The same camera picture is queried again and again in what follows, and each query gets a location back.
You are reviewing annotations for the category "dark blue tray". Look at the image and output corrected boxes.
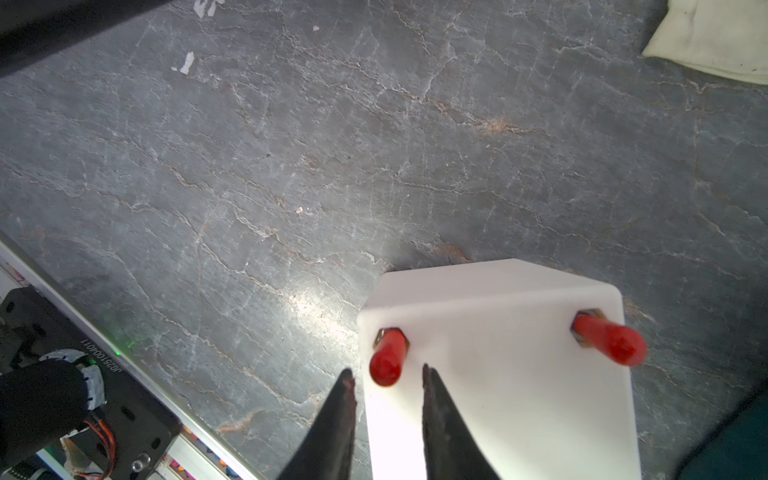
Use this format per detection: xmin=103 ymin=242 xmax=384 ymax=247
xmin=677 ymin=383 xmax=767 ymax=479

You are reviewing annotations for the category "red sleeve on box screw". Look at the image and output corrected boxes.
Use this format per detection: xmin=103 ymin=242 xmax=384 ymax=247
xmin=369 ymin=328 xmax=409 ymax=387

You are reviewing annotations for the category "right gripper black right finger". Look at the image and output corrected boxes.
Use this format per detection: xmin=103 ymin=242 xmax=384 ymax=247
xmin=422 ymin=364 xmax=499 ymax=479

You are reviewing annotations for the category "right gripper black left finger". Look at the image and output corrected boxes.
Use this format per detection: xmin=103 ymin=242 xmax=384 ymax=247
xmin=278 ymin=368 xmax=357 ymax=480

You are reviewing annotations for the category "white metal box with screws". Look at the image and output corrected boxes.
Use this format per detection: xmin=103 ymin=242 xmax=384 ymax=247
xmin=357 ymin=259 xmax=641 ymax=479

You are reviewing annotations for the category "white work glove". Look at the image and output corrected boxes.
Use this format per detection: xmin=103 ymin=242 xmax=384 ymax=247
xmin=642 ymin=0 xmax=767 ymax=85

